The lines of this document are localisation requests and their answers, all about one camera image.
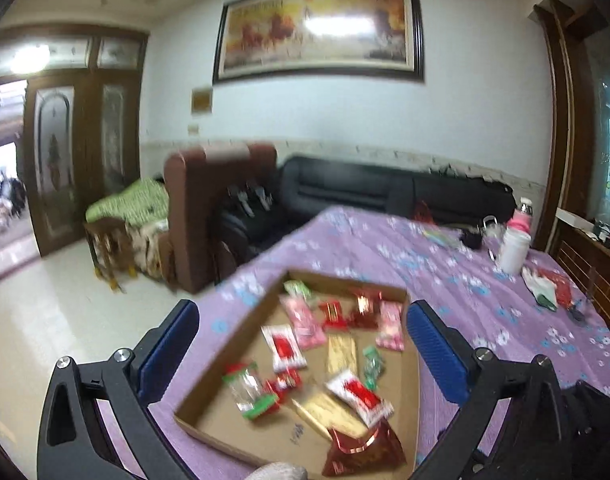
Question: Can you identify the red gold foil snack packet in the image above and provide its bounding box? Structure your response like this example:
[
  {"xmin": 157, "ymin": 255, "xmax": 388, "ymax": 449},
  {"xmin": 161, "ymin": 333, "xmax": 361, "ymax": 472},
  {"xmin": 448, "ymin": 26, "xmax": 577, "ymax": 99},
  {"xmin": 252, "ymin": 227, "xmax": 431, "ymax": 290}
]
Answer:
[{"xmin": 321, "ymin": 419, "xmax": 407, "ymax": 479}]

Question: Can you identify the black sofa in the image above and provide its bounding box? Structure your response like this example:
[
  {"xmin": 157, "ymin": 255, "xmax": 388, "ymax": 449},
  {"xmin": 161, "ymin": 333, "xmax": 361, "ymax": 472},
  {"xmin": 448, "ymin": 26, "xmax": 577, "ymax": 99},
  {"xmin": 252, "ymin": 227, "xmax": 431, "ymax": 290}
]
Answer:
[{"xmin": 219, "ymin": 154, "xmax": 517, "ymax": 282}]

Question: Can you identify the pink sleeved bottle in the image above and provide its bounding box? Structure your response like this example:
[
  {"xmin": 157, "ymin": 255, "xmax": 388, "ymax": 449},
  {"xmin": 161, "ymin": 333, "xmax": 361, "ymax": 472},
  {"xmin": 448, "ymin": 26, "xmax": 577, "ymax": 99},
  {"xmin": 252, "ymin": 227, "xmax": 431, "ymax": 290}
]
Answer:
[{"xmin": 506, "ymin": 198, "xmax": 535, "ymax": 234}]

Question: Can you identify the small green candy packet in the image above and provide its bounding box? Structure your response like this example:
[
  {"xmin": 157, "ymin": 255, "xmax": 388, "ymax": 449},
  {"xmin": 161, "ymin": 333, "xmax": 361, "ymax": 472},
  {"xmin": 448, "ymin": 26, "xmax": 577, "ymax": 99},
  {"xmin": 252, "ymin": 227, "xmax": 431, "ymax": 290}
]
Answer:
[
  {"xmin": 361, "ymin": 345, "xmax": 387, "ymax": 392},
  {"xmin": 283, "ymin": 279, "xmax": 314, "ymax": 302}
]

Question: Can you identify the pink snack packet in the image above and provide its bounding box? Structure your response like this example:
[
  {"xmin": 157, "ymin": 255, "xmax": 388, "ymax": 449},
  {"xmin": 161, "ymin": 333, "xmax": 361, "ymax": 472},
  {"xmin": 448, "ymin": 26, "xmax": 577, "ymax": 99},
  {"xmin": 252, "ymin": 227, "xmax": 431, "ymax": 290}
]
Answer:
[
  {"xmin": 375, "ymin": 300, "xmax": 406, "ymax": 352},
  {"xmin": 278, "ymin": 293, "xmax": 329, "ymax": 349}
]

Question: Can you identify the red plastic bag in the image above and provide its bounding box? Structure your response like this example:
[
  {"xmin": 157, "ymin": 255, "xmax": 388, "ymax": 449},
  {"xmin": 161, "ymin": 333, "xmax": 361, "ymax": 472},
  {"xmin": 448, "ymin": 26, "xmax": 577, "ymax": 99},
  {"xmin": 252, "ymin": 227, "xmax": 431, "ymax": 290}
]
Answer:
[{"xmin": 539, "ymin": 268, "xmax": 575, "ymax": 309}]

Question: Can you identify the red snack bar packet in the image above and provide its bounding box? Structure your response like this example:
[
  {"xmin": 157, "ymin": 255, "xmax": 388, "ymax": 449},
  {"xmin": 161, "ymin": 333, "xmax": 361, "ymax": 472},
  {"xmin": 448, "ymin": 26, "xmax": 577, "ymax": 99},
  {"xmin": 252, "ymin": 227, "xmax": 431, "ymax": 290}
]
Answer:
[{"xmin": 318, "ymin": 300, "xmax": 349, "ymax": 332}]

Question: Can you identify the wooden glass panel door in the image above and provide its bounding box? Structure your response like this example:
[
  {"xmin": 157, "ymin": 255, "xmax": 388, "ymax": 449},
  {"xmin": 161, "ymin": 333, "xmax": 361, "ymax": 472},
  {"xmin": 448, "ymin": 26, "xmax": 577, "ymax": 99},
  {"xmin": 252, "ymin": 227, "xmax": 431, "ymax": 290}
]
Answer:
[{"xmin": 21, "ymin": 24, "xmax": 152, "ymax": 259}]

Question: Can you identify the wooden cabinet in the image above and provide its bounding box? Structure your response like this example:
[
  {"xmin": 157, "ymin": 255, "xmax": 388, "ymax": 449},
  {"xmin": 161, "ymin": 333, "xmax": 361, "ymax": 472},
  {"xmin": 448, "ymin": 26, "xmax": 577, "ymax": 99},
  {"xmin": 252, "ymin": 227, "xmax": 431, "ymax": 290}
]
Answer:
[{"xmin": 554, "ymin": 209, "xmax": 610, "ymax": 332}]

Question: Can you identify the cardboard box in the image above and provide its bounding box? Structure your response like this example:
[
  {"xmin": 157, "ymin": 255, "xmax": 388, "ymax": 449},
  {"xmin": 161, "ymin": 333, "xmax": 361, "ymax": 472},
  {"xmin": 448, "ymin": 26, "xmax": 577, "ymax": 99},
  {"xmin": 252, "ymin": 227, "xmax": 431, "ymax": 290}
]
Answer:
[{"xmin": 173, "ymin": 269, "xmax": 422, "ymax": 479}]

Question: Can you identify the small gold wall plaque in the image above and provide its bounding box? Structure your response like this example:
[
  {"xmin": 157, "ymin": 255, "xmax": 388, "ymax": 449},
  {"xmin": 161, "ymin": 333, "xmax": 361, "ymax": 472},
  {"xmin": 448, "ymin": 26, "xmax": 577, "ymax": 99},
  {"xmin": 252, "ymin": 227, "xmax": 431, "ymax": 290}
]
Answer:
[{"xmin": 190, "ymin": 86, "xmax": 214, "ymax": 116}]

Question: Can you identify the large red white snack packet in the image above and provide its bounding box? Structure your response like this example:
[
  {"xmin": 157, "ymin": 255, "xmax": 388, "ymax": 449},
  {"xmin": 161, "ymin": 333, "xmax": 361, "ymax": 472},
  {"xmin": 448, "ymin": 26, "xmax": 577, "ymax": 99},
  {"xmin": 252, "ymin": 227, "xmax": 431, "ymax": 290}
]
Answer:
[{"xmin": 324, "ymin": 369, "xmax": 394, "ymax": 429}]

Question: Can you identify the wooden stool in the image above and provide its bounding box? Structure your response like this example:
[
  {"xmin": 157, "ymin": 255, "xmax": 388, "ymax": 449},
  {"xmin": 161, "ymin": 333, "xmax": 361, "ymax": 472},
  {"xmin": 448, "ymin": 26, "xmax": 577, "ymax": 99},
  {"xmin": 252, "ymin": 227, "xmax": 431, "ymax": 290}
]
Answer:
[{"xmin": 84, "ymin": 219, "xmax": 136, "ymax": 295}]

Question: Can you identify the brown armchair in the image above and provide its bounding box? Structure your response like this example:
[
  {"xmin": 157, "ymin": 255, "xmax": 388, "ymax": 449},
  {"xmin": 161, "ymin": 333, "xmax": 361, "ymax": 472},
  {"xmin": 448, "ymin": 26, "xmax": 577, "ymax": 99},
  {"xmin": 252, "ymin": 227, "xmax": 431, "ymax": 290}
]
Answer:
[{"xmin": 163, "ymin": 143, "xmax": 279, "ymax": 295}]

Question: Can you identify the white plastic jar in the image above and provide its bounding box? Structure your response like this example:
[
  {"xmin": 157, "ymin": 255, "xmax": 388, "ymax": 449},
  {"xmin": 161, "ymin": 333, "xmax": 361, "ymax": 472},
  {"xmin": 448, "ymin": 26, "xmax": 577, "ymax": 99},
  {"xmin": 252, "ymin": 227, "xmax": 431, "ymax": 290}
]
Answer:
[{"xmin": 496, "ymin": 229, "xmax": 532, "ymax": 276}]

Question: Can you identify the black bag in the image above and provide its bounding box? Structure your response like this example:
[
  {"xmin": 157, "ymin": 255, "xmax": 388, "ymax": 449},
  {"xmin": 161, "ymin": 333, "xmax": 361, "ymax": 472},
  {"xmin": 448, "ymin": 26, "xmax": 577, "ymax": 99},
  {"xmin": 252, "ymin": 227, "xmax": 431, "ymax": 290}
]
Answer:
[{"xmin": 434, "ymin": 164, "xmax": 515, "ymax": 198}]

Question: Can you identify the white knit glove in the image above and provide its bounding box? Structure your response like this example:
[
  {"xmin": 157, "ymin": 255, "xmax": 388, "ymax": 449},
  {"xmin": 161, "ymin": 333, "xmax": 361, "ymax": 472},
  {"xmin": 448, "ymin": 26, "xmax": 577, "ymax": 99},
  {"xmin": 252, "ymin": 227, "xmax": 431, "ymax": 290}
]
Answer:
[{"xmin": 244, "ymin": 461, "xmax": 307, "ymax": 480}]

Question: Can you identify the small red white snack packet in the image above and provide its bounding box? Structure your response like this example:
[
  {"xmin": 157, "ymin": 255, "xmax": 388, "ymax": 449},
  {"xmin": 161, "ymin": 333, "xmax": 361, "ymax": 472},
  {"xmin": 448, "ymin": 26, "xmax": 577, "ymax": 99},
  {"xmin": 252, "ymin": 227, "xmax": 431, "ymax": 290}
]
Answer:
[{"xmin": 260, "ymin": 324, "xmax": 307, "ymax": 374}]

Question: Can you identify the green blanket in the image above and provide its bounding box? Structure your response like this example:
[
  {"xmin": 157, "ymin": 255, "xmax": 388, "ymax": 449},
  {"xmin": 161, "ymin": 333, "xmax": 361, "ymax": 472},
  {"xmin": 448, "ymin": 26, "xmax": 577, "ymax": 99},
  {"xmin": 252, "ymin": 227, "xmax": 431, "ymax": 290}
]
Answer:
[{"xmin": 84, "ymin": 176, "xmax": 171, "ymax": 227}]

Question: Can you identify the small red candy packet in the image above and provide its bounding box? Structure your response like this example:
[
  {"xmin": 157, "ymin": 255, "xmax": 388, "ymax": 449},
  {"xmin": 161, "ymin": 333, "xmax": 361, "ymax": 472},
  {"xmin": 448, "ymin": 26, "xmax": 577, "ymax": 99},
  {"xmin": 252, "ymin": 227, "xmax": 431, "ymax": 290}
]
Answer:
[{"xmin": 264, "ymin": 366, "xmax": 304, "ymax": 404}]

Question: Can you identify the white glove green cuff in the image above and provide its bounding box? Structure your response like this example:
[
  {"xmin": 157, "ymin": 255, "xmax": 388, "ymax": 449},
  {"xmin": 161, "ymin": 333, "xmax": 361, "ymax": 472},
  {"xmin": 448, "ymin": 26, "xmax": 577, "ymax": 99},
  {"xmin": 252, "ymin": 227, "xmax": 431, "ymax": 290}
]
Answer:
[{"xmin": 522, "ymin": 266, "xmax": 559, "ymax": 309}]

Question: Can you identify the thin yellow cake packet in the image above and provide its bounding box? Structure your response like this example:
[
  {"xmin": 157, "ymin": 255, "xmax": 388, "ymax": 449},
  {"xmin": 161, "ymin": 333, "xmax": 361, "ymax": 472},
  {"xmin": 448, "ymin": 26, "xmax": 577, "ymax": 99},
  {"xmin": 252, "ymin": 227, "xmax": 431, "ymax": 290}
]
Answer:
[{"xmin": 324, "ymin": 334, "xmax": 359, "ymax": 377}]

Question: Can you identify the framed wall painting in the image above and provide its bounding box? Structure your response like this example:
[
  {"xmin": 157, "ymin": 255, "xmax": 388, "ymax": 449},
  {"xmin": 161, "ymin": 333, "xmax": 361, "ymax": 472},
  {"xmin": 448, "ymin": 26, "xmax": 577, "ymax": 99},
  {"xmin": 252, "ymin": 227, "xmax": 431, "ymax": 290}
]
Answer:
[{"xmin": 211, "ymin": 0, "xmax": 427, "ymax": 86}]

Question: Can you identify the green clear snack packet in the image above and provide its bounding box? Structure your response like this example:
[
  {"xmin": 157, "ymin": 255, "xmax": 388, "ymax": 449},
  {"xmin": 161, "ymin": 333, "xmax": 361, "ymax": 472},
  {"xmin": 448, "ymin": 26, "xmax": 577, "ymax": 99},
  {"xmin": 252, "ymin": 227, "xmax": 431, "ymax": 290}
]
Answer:
[{"xmin": 221, "ymin": 361, "xmax": 282, "ymax": 422}]

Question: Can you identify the black pouch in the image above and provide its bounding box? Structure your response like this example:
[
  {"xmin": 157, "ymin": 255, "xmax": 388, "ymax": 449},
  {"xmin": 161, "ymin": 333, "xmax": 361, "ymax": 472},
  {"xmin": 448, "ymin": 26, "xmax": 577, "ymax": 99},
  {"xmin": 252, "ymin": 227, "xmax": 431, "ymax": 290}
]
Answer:
[{"xmin": 459, "ymin": 226, "xmax": 484, "ymax": 251}]

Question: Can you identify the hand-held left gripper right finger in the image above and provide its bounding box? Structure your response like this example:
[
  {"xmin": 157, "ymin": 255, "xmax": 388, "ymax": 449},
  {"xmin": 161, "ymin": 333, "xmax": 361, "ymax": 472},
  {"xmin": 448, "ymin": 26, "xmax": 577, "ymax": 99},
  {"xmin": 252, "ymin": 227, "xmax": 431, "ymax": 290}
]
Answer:
[{"xmin": 405, "ymin": 299, "xmax": 576, "ymax": 480}]

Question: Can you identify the large yellow cake packet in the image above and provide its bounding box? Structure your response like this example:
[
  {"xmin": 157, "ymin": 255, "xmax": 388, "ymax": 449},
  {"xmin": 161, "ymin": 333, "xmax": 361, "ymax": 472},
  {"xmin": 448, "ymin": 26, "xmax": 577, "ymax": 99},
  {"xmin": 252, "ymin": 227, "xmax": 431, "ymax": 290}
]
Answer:
[{"xmin": 291, "ymin": 389, "xmax": 372, "ymax": 445}]

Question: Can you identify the wooden door frame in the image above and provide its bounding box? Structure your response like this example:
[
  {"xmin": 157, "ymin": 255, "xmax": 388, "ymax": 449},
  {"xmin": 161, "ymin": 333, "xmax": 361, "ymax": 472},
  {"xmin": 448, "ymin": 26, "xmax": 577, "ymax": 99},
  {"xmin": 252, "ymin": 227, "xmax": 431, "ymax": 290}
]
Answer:
[{"xmin": 532, "ymin": 0, "xmax": 600, "ymax": 257}]

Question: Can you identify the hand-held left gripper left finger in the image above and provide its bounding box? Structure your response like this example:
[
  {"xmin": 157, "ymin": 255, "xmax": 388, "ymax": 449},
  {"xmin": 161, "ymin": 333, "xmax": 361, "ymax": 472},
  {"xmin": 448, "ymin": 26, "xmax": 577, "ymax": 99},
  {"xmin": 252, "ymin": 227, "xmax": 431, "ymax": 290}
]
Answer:
[{"xmin": 36, "ymin": 299, "xmax": 202, "ymax": 480}]

